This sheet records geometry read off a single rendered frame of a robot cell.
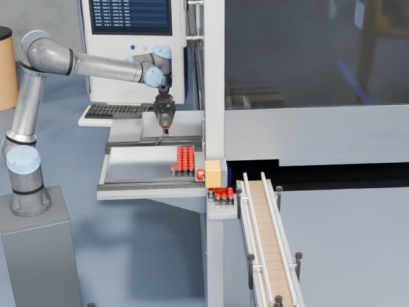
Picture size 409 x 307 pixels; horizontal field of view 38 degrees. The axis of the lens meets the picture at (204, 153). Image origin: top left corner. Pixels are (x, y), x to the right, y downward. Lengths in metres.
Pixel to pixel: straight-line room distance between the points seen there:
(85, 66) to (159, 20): 0.86
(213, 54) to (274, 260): 0.68
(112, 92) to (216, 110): 1.19
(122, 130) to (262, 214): 0.93
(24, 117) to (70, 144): 2.26
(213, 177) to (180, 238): 1.44
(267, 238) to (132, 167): 0.72
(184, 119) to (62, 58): 0.81
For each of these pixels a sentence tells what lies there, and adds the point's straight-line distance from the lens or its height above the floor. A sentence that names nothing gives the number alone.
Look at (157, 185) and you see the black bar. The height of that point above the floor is 0.90.
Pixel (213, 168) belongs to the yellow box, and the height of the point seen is 1.03.
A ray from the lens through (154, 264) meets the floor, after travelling 3.29.
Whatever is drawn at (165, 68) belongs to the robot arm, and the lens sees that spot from 2.43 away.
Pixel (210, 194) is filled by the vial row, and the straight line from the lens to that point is 2.14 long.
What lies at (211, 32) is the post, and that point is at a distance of 1.95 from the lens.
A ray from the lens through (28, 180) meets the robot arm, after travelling 2.28.
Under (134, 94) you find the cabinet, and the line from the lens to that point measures 3.12.
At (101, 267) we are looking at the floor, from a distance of 3.31.
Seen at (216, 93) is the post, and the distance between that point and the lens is 2.02.
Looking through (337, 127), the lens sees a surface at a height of 1.13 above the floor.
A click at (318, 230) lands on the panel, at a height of 0.70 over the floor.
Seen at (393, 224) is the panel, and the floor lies 0.71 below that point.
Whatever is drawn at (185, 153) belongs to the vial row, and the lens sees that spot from 2.37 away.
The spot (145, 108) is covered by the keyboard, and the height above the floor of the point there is 0.83.
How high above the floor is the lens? 2.05
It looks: 28 degrees down
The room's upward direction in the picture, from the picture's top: 1 degrees counter-clockwise
